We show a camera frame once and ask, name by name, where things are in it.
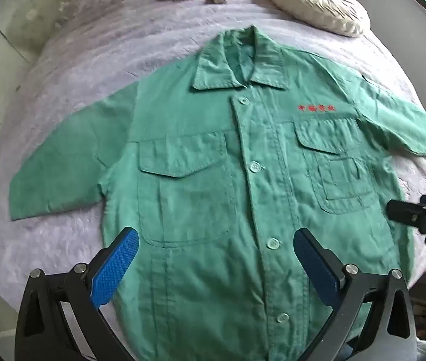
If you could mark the green work jacket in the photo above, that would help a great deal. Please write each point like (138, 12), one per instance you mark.
(235, 203)

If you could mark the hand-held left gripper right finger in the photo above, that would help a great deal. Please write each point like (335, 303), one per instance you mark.
(316, 267)

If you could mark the lavender plush bed blanket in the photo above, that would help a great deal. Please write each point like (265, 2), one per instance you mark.
(96, 64)

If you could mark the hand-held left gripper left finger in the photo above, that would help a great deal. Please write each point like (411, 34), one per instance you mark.
(117, 263)

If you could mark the white round pillow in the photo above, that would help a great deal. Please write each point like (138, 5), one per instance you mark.
(322, 3)

